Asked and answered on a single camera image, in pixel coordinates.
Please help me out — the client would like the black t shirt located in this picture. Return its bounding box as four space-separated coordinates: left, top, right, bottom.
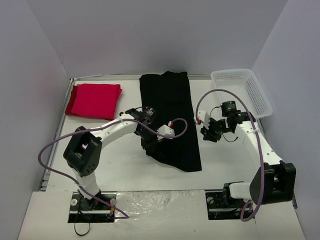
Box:
138 71 203 173

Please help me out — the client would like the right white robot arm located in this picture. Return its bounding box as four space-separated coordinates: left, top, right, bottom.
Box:
195 101 297 207

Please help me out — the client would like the white plastic basket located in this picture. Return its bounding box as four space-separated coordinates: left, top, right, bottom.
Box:
210 68 273 119

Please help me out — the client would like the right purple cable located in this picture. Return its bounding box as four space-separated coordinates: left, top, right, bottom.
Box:
195 89 265 223

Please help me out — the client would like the purple cable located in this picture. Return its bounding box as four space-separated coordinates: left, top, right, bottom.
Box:
37 117 189 220
195 89 265 223

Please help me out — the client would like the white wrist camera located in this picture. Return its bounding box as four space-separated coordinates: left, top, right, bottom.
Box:
194 110 210 129
156 121 175 141

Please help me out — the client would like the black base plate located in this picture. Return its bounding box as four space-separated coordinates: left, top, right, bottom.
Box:
68 192 115 224
205 190 246 221

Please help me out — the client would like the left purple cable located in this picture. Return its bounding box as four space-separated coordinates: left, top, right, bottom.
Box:
37 117 189 220

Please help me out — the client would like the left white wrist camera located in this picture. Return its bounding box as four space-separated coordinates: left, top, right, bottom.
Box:
156 121 175 141

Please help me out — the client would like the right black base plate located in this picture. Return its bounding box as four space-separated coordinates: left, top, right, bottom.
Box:
205 190 246 221

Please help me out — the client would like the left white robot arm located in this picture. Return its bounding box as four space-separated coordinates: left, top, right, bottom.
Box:
63 107 158 209

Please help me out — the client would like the folded red t shirt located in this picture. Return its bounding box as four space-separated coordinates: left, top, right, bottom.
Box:
65 83 122 121

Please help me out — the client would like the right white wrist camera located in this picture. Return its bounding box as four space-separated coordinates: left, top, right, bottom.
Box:
194 110 210 129

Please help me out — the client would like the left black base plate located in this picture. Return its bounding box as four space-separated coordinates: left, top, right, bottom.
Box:
68 192 115 224

